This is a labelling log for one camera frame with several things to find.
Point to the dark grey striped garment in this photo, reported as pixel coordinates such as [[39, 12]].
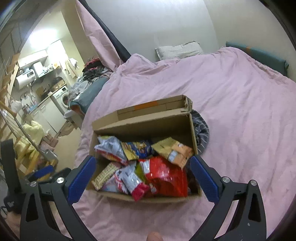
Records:
[[201, 131]]

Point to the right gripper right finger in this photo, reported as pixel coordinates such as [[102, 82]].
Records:
[[238, 212]]

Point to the yellow chip bag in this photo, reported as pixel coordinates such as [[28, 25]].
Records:
[[139, 172]]

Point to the cracker packet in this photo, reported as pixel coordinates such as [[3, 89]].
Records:
[[105, 180]]

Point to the orange cracker bag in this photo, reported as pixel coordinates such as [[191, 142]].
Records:
[[173, 151]]

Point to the blue snack bag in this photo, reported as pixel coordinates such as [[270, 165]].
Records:
[[136, 150]]

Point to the white red snack bag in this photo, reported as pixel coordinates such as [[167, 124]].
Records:
[[110, 148]]

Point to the white washing machine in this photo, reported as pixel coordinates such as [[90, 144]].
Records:
[[60, 98]]

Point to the teal bolster cushion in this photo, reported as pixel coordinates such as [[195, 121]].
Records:
[[276, 63]]

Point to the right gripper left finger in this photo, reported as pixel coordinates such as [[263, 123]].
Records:
[[37, 221]]

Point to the teal blanket pile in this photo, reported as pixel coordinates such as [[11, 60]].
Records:
[[82, 94]]

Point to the white water heater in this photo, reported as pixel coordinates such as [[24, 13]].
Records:
[[25, 79]]

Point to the cardboard box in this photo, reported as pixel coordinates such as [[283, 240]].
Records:
[[152, 121]]

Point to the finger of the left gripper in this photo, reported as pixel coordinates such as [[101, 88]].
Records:
[[48, 174]]

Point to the pink duvet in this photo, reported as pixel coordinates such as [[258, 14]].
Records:
[[250, 111]]

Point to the person's right hand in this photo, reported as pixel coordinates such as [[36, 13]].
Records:
[[154, 236]]

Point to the pile of dark clothes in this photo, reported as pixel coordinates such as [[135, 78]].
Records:
[[95, 69]]

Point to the red white snack pouch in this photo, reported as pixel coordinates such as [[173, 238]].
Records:
[[126, 181]]

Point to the grey pillow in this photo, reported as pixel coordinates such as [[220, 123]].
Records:
[[179, 51]]

